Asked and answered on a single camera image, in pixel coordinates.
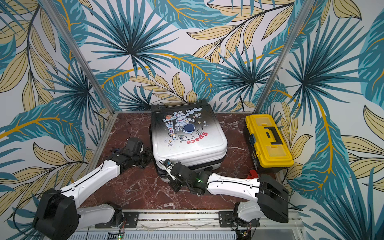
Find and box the perforated white cable tray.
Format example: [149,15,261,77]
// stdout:
[69,230,238,240]

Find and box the silver space-print hard suitcase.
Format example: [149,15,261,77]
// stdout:
[150,100,228,183]

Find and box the yellow and black toolbox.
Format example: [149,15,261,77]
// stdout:
[244,115,294,174]

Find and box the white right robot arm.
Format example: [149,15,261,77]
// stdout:
[162,160,289,224]

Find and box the left aluminium corner post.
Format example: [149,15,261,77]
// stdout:
[41,0,115,115]

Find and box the aluminium corner post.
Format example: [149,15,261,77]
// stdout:
[253,0,315,114]
[41,0,115,115]

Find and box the red handled tool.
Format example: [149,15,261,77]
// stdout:
[247,169,259,179]

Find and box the right aluminium corner post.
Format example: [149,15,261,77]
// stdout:
[253,0,315,114]

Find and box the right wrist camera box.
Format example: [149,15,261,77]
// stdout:
[159,159,174,171]

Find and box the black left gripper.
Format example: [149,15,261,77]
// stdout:
[133,147,159,170]

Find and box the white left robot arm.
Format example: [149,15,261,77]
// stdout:
[32,138,154,240]

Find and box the aluminium front rail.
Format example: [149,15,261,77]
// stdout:
[68,209,304,232]

